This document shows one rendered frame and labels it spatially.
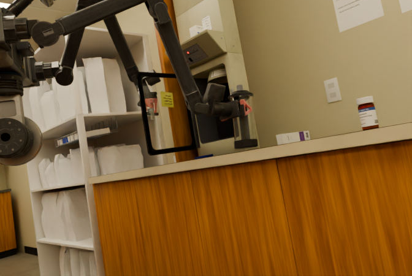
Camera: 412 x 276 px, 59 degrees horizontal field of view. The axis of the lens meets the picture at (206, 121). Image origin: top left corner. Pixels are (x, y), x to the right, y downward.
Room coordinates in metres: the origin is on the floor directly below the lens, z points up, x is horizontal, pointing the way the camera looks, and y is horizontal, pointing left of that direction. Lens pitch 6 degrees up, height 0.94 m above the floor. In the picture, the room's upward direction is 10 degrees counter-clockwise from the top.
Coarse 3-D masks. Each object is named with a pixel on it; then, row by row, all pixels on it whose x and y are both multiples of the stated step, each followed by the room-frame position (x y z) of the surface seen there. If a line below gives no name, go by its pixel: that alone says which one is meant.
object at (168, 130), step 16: (144, 80) 1.69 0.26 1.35; (160, 80) 1.76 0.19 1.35; (176, 80) 1.84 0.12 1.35; (144, 96) 1.68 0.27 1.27; (160, 96) 1.75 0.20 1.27; (176, 96) 1.82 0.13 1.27; (160, 112) 1.74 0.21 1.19; (176, 112) 1.81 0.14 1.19; (144, 128) 1.67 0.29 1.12; (160, 128) 1.73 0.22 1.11; (176, 128) 1.80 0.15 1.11; (160, 144) 1.72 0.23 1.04; (176, 144) 1.79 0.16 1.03
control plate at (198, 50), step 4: (196, 44) 1.68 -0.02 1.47; (188, 48) 1.73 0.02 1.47; (192, 48) 1.72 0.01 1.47; (196, 48) 1.71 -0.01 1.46; (200, 48) 1.70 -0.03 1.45; (184, 52) 1.76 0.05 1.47; (192, 52) 1.74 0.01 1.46; (196, 52) 1.73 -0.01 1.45; (200, 52) 1.72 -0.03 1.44; (204, 52) 1.71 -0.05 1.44; (188, 56) 1.77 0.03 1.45; (192, 56) 1.76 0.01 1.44; (196, 56) 1.75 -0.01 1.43; (200, 56) 1.74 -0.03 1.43; (204, 56) 1.73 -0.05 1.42; (188, 60) 1.79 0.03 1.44; (196, 60) 1.77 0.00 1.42; (188, 64) 1.82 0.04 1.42
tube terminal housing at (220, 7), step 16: (208, 0) 1.71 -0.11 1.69; (224, 0) 1.71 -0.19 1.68; (192, 16) 1.81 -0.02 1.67; (224, 16) 1.69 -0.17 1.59; (224, 32) 1.68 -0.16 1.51; (240, 48) 1.74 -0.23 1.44; (208, 64) 1.77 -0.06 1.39; (224, 64) 1.69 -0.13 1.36; (240, 64) 1.73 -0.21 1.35; (240, 80) 1.71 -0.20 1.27; (208, 144) 1.84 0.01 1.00; (224, 144) 1.76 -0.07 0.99
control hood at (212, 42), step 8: (200, 32) 1.62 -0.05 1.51; (208, 32) 1.60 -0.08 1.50; (216, 32) 1.64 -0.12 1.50; (192, 40) 1.68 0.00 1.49; (200, 40) 1.65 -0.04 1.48; (208, 40) 1.64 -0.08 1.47; (216, 40) 1.63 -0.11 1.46; (224, 40) 1.67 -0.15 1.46; (184, 48) 1.74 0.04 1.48; (208, 48) 1.68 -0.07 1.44; (216, 48) 1.66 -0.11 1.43; (224, 48) 1.66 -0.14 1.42; (208, 56) 1.72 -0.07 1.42; (192, 64) 1.81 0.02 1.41
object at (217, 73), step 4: (216, 68) 1.78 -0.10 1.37; (220, 68) 1.78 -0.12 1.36; (224, 68) 1.77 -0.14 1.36; (212, 72) 1.79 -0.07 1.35; (216, 72) 1.77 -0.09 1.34; (220, 72) 1.77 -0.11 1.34; (224, 72) 1.76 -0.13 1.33; (212, 76) 1.79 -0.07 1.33; (216, 76) 1.77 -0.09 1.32; (220, 76) 1.76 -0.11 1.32; (224, 76) 1.91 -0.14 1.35; (208, 80) 1.81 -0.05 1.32; (212, 80) 1.89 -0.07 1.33; (216, 80) 1.91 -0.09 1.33; (220, 80) 1.92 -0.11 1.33; (224, 80) 1.92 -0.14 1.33
